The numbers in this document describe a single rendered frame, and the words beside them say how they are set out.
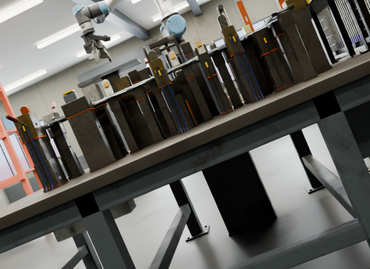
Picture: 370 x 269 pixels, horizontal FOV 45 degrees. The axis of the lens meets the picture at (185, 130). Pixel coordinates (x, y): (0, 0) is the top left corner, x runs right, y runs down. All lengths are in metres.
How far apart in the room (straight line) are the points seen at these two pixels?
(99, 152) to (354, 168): 1.11
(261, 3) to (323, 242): 11.21
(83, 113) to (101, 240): 0.69
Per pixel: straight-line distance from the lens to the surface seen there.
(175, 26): 2.63
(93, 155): 2.06
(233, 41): 1.98
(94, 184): 1.50
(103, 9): 2.66
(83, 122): 2.06
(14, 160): 6.96
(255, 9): 12.49
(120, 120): 2.18
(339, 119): 1.48
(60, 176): 2.15
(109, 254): 1.60
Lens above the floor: 0.77
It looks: 2 degrees down
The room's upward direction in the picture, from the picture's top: 23 degrees counter-clockwise
